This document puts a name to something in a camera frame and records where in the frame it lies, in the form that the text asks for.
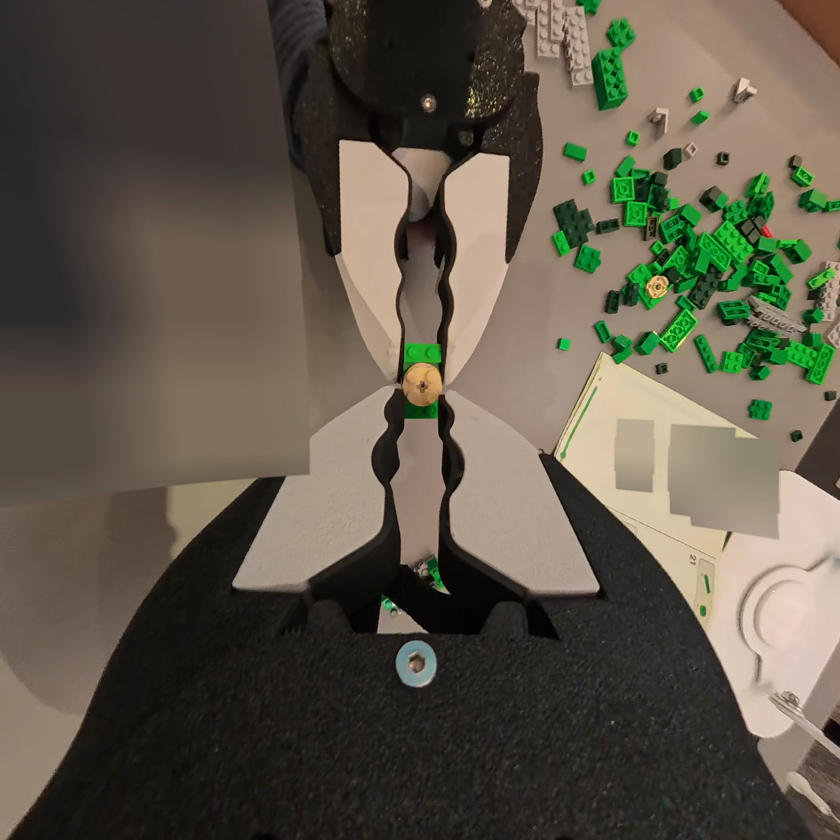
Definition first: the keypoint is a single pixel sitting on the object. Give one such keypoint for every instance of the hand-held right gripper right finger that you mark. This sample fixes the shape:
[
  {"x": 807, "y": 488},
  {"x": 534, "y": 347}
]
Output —
[{"x": 518, "y": 512}]

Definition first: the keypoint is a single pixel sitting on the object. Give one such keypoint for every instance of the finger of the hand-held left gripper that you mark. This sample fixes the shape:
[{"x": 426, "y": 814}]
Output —
[
  {"x": 367, "y": 249},
  {"x": 479, "y": 249}
]

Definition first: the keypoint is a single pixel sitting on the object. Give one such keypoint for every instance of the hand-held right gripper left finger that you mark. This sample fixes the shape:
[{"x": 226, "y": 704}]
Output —
[{"x": 328, "y": 512}]

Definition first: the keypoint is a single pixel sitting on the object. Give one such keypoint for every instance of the green toy brick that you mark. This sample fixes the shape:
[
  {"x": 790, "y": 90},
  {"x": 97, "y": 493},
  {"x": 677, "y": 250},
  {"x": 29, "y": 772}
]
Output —
[{"x": 420, "y": 352}]

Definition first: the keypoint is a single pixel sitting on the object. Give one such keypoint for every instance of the tan round plate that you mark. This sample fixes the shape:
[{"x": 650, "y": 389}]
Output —
[
  {"x": 657, "y": 287},
  {"x": 422, "y": 384}
]

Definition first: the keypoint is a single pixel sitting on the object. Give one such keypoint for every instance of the small green brick assembly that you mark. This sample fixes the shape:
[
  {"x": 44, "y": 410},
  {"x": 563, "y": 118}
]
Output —
[{"x": 433, "y": 569}]

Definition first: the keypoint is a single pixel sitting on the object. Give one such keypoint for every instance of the pale instruction booklet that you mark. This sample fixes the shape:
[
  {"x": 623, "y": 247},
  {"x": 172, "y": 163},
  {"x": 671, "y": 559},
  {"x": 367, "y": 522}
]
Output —
[{"x": 604, "y": 407}]

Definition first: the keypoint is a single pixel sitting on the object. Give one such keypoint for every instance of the pile of grey bricks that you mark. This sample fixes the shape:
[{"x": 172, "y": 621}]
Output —
[{"x": 564, "y": 39}]

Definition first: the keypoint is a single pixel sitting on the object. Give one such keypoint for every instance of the white stand with black panel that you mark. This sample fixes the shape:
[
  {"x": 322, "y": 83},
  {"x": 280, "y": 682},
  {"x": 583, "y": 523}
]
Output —
[{"x": 741, "y": 571}]

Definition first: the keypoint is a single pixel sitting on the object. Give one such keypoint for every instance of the pile of green bricks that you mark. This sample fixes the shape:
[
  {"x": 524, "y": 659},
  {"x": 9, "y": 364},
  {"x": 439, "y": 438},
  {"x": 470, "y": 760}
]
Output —
[{"x": 722, "y": 243}]

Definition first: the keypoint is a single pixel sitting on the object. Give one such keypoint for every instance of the long grey plate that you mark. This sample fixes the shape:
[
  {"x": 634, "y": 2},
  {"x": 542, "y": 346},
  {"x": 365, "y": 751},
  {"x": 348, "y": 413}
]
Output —
[{"x": 774, "y": 316}]

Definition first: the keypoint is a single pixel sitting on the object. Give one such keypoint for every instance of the small grey bracket brick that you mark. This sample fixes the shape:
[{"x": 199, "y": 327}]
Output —
[
  {"x": 745, "y": 90},
  {"x": 659, "y": 118}
]

